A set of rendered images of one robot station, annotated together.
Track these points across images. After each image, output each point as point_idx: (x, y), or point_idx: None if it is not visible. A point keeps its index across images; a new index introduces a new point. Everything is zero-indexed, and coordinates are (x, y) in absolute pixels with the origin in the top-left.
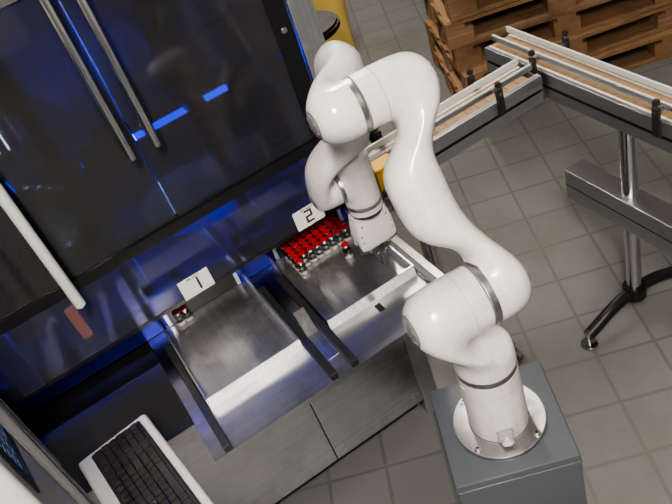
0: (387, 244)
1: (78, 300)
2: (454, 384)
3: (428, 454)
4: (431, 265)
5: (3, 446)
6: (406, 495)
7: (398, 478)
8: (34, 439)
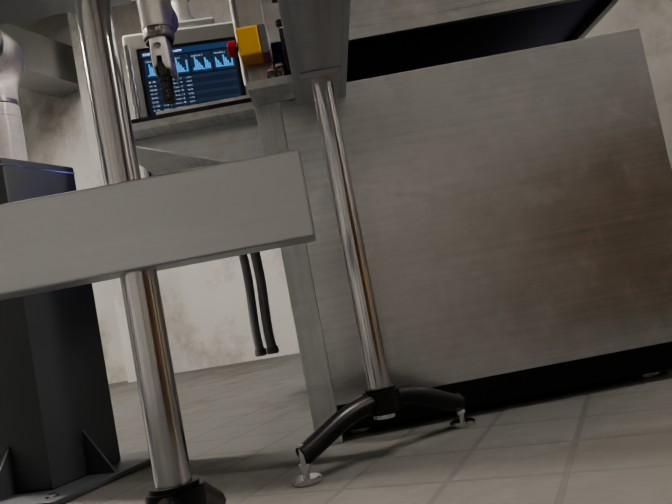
0: (160, 82)
1: (243, 80)
2: (57, 165)
3: (271, 444)
4: (153, 120)
5: (157, 98)
6: (249, 439)
7: (273, 435)
8: (131, 87)
